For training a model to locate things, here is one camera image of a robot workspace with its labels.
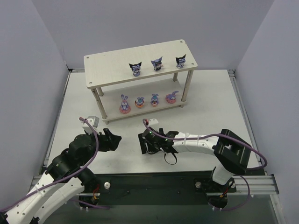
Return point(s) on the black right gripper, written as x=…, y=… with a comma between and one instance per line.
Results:
x=145, y=143

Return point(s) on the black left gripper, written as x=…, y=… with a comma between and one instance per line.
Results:
x=105, y=142

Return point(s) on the sitting bunny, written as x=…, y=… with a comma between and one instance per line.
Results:
x=124, y=107

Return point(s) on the bunny holding strawberry cake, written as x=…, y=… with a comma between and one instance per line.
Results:
x=154, y=100

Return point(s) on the black-hat striped bunny toy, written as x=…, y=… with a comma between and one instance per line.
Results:
x=136, y=68
x=180, y=61

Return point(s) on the purple bunny with sunglasses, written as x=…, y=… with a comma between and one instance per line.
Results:
x=157, y=64

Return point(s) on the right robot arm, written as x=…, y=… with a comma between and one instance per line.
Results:
x=230, y=150

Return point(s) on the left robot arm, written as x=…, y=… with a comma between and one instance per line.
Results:
x=67, y=175

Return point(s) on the white two-tier shelf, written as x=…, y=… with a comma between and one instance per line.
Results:
x=139, y=80

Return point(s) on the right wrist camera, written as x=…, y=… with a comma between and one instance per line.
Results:
x=153, y=123

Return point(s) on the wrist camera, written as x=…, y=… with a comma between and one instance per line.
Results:
x=90, y=124
x=153, y=123

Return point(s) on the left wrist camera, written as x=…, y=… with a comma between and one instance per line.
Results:
x=90, y=124

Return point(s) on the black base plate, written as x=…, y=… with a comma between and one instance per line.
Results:
x=168, y=188

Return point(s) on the aluminium frame rail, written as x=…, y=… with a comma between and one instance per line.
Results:
x=279, y=209

